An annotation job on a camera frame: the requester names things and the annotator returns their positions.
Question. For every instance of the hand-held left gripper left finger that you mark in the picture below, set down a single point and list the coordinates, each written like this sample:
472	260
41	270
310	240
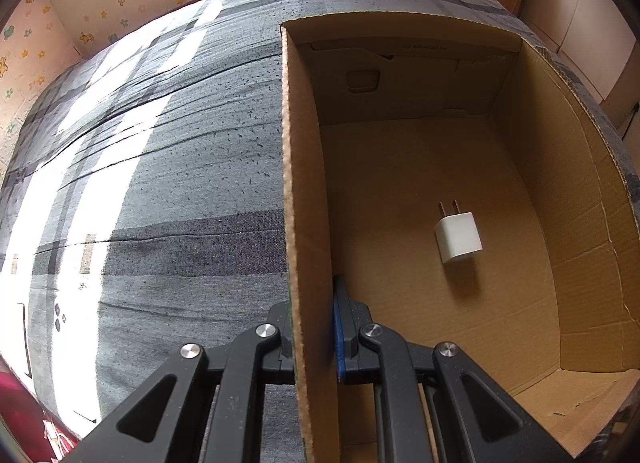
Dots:
276	338

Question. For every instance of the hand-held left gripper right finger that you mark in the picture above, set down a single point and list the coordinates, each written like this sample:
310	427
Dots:
341	338

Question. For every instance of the cardboard box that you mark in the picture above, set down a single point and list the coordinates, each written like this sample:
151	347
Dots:
400	183

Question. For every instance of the small white plug charger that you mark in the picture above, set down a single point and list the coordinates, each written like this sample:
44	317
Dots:
459	240

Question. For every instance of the grey plaid bedsheet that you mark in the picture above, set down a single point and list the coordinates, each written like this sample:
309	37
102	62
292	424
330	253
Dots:
175	193

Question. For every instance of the red cloth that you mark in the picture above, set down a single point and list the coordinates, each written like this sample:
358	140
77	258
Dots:
20	403

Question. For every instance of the white cabinet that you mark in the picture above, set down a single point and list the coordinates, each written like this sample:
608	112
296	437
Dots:
580	8

